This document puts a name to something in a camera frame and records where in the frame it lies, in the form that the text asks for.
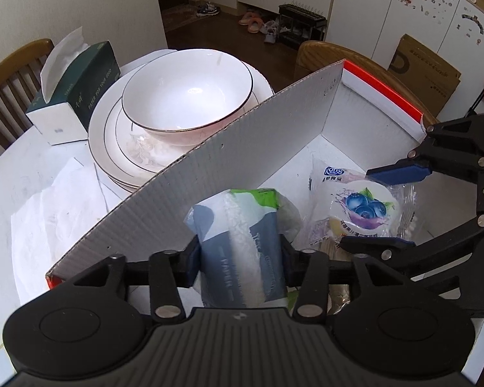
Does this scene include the green tissue box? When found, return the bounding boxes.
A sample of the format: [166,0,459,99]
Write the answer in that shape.
[25,26,122,147]

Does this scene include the wooden slatted chair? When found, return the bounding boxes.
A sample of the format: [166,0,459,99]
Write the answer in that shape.
[0,39,55,151]

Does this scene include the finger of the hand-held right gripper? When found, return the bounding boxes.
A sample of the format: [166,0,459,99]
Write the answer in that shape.
[339,210,484,282]
[365,110,484,188]

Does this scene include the brown cardboard box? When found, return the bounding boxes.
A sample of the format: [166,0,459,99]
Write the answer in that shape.
[388,33,462,118]

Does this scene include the pink slippers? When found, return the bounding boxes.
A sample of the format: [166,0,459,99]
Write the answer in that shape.
[238,12,264,34]

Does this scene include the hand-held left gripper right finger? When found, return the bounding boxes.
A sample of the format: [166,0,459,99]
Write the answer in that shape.
[279,234,413,319]

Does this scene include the white bowl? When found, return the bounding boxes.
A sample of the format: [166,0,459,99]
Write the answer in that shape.
[120,48,254,146]

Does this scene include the black shoe rack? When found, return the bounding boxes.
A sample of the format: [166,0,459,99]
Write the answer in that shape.
[278,4,328,46]

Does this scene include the small floral white plate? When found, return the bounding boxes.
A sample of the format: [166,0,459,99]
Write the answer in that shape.
[115,89,211,171]

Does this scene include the clear cake packet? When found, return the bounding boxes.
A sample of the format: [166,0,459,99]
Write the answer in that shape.
[306,157,418,251]

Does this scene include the grey shoes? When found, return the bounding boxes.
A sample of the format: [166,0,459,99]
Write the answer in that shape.
[262,19,280,45]

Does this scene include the white paper towel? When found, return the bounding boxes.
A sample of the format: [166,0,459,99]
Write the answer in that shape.
[10,156,135,304]

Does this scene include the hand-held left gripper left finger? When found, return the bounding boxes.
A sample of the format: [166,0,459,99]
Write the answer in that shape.
[66,235,203,319]

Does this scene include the red cardboard box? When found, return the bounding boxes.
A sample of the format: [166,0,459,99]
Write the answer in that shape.
[44,58,484,331]

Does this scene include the white green tissue pack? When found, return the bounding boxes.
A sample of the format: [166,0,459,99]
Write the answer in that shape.
[184,187,303,311]

